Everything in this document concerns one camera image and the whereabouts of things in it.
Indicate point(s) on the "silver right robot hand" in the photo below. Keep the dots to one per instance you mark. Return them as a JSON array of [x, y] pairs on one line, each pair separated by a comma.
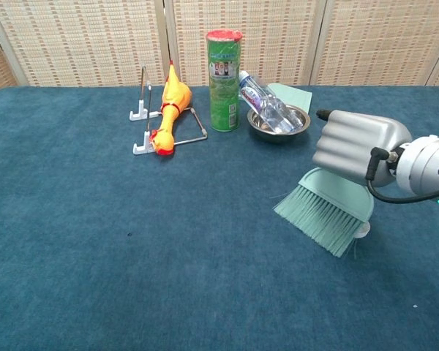
[[351, 146]]

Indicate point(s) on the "light green small broom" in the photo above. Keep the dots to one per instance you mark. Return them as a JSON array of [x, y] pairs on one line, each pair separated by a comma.
[[329, 197]]

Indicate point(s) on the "white lid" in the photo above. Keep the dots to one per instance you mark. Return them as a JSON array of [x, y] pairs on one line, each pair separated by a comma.
[[365, 230]]

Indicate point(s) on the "clear plastic water bottle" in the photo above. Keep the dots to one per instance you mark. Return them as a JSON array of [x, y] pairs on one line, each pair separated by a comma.
[[254, 95]]

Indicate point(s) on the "stainless steel bowl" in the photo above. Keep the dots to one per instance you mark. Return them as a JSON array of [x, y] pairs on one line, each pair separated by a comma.
[[278, 136]]

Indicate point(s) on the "green chip canister red lid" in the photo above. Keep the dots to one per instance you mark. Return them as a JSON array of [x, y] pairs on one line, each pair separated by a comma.
[[223, 91]]

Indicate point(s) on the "yellow rubber chicken toy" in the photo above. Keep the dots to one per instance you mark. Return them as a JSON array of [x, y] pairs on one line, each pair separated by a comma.
[[173, 98]]

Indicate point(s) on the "teal carpet table mat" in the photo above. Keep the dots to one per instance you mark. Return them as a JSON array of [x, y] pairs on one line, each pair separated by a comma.
[[131, 256]]

